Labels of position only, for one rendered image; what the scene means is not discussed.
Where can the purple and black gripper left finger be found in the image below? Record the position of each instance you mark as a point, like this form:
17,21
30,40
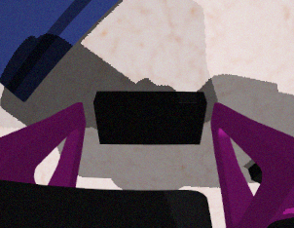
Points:
23,150

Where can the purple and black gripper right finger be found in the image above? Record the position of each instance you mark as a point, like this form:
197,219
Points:
271,150

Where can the black domino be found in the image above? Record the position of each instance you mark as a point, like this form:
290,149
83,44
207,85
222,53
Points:
149,118
255,173

